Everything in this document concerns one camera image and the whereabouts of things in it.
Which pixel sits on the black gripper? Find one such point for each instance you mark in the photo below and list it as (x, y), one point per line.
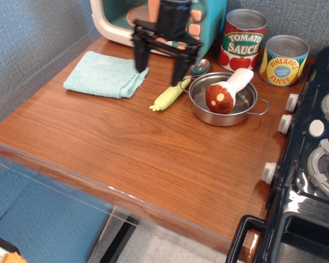
(170, 26)

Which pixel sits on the light blue cloth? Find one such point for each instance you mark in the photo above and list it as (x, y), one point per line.
(107, 76)

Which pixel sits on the brown plush mushroom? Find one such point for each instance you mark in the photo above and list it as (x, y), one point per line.
(221, 96)

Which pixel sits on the small steel pot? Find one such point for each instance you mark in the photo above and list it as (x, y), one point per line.
(246, 99)

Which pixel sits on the teal toy microwave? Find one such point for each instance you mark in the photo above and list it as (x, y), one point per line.
(114, 19)

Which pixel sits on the tomato sauce can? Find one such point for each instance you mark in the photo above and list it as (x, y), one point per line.
(243, 34)

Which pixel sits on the pineapple slices can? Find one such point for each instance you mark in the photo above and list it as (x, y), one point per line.
(283, 60)

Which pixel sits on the black toy stove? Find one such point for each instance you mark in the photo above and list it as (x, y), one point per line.
(296, 228)

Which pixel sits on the orange object at corner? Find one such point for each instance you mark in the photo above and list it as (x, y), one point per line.
(10, 253)

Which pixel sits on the spoon with yellow handle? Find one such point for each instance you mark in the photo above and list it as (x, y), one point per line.
(169, 96)

